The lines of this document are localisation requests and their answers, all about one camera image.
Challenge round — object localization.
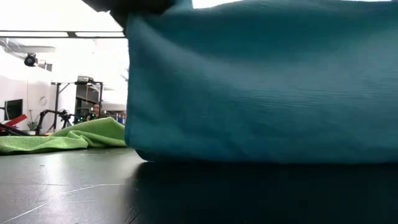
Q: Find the green microfiber towel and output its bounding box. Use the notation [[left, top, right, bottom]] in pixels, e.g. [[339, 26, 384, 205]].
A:
[[0, 116, 127, 156]]

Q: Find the small potted plant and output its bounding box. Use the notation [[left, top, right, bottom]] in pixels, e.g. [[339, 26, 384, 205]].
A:
[[27, 119, 39, 135]]

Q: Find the small black monitor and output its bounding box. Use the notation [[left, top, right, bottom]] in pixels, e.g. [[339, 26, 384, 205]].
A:
[[4, 98, 24, 121]]

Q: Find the black ceiling-mounted camera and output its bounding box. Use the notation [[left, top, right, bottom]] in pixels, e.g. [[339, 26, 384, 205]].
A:
[[24, 52, 38, 68]]

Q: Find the light blue microfiber towel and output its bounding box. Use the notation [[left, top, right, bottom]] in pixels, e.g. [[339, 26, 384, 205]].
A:
[[124, 0, 398, 165]]

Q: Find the person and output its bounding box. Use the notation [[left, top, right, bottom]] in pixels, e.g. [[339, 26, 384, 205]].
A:
[[83, 103, 106, 122]]

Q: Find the overhead light bar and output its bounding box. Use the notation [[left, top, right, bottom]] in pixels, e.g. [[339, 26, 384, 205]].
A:
[[0, 30, 127, 39]]

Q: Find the red angled object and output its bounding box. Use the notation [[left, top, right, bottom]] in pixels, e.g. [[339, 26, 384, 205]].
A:
[[0, 114, 29, 136]]

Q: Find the black metal stand frame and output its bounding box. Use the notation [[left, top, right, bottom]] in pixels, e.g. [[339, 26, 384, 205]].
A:
[[51, 81, 104, 133]]

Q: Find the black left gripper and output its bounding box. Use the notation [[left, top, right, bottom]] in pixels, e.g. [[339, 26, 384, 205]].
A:
[[80, 0, 175, 34]]

